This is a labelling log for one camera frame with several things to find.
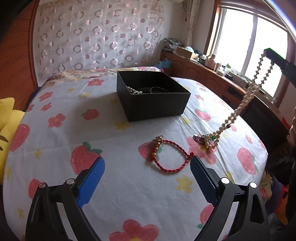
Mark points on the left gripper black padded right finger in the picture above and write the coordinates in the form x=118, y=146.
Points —
x=250, y=221

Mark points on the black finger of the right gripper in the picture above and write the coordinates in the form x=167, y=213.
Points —
x=288, y=69

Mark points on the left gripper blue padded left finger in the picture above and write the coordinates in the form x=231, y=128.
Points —
x=44, y=220

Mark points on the black square jewelry box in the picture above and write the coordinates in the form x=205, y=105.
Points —
x=133, y=89

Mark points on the silver green charm jewelry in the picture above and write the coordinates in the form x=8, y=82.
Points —
x=201, y=139

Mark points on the right hand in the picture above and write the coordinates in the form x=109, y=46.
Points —
x=292, y=132

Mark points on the wooden sideboard cabinet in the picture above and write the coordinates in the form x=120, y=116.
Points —
x=221, y=86

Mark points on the pink kettle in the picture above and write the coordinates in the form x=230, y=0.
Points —
x=210, y=62

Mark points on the strawberry flower print sheet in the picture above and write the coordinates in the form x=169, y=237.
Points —
x=69, y=125

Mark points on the cardboard tissue box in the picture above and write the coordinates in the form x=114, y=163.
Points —
x=186, y=52

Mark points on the yellow plush toy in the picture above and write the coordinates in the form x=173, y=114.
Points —
x=10, y=119

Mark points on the beige side curtain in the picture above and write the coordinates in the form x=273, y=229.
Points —
x=192, y=10

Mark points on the blue plastic bag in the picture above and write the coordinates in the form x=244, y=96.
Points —
x=165, y=64

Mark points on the wooden wardrobe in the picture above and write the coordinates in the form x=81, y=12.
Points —
x=18, y=77

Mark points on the floral quilt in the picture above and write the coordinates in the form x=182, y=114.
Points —
x=76, y=75

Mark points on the pink circle patterned curtain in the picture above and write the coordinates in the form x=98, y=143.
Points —
x=79, y=35

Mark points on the window with white frame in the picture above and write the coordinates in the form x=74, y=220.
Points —
x=242, y=30

